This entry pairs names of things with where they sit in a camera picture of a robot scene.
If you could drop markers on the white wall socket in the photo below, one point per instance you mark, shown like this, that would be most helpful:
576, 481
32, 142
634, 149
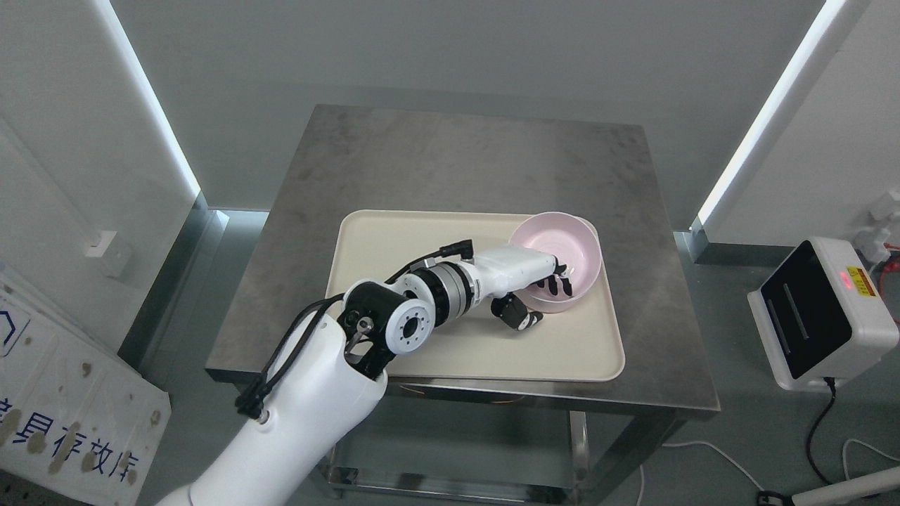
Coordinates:
112, 254

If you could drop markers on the white wall plugs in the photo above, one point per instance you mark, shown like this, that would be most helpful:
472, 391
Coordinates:
880, 227

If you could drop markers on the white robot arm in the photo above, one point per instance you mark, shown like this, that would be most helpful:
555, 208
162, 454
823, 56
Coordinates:
325, 377

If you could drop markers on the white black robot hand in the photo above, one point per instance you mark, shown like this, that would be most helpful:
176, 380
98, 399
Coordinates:
497, 274

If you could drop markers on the beige plastic tray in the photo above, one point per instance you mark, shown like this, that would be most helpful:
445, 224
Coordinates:
581, 344

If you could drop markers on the white printed sign board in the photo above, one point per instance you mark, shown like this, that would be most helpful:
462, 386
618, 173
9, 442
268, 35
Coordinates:
75, 418

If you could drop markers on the pink bowl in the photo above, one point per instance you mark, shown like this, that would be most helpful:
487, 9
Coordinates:
555, 302
573, 241

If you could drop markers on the white black device box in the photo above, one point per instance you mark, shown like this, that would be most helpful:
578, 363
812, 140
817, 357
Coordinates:
821, 320

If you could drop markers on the stainless steel table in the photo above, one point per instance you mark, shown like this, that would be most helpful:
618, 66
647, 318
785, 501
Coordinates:
356, 158

